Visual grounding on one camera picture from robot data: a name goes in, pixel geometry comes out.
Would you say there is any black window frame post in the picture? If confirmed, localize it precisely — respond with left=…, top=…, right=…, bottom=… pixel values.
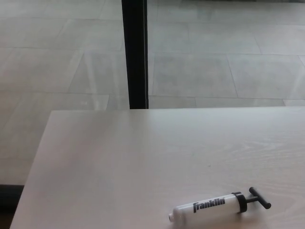
left=121, top=0, right=150, bottom=110

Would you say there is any white Franklin air pump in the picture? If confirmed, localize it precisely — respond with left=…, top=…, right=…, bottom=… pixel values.
left=168, top=187, right=272, bottom=223

